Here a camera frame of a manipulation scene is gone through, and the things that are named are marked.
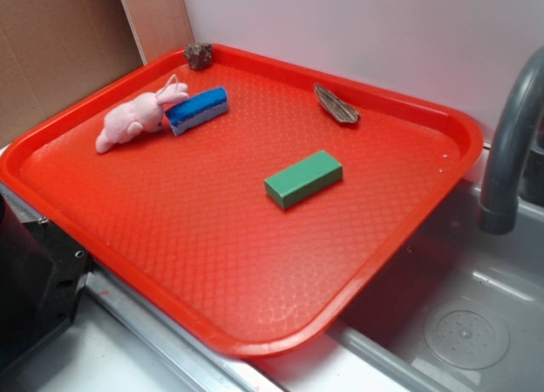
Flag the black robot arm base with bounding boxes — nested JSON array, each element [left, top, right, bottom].
[[1, 199, 90, 375]]

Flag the green rectangular block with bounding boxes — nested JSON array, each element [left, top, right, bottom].
[[264, 151, 343, 210]]

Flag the red plastic tray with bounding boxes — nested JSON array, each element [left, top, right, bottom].
[[1, 45, 483, 357]]

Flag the brown wood bark piece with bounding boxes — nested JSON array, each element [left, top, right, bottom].
[[314, 83, 360, 124]]

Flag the blue sponge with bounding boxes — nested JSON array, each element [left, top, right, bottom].
[[166, 87, 230, 136]]

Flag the pink plush bunny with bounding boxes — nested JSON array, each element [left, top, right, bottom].
[[95, 74, 189, 154]]

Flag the brown rock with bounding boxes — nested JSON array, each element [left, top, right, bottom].
[[184, 43, 213, 71]]

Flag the grey plastic sink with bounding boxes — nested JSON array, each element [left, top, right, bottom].
[[254, 177, 544, 392]]

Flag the grey faucet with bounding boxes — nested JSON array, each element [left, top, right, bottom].
[[478, 48, 543, 235]]

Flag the brown cardboard panel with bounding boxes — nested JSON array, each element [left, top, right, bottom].
[[1, 0, 193, 145]]

